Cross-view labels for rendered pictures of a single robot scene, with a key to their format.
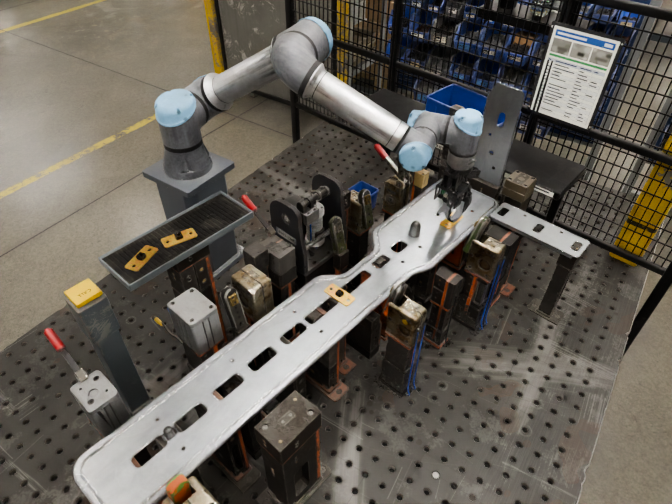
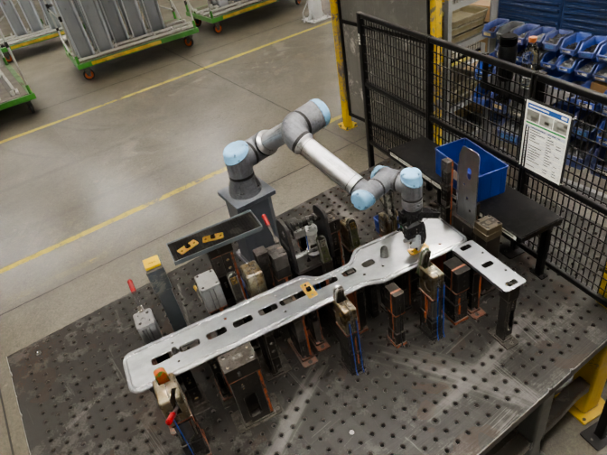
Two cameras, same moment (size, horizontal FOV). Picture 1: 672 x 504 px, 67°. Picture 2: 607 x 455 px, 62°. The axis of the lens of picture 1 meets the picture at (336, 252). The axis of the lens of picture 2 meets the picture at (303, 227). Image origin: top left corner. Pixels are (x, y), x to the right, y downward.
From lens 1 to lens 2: 84 cm
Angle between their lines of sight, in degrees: 23
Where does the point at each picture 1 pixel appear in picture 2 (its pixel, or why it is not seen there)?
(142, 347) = (200, 307)
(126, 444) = (152, 352)
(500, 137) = (470, 187)
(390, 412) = (340, 384)
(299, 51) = (294, 125)
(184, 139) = (238, 173)
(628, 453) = not seen: outside the picture
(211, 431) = (196, 355)
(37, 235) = (185, 225)
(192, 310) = (205, 283)
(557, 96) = (536, 155)
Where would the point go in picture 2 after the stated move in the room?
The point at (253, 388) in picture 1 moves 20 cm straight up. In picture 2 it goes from (229, 337) to (215, 297)
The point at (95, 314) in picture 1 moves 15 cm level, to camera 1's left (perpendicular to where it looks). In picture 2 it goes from (155, 276) to (126, 270)
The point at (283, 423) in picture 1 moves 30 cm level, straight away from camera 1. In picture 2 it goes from (233, 358) to (256, 293)
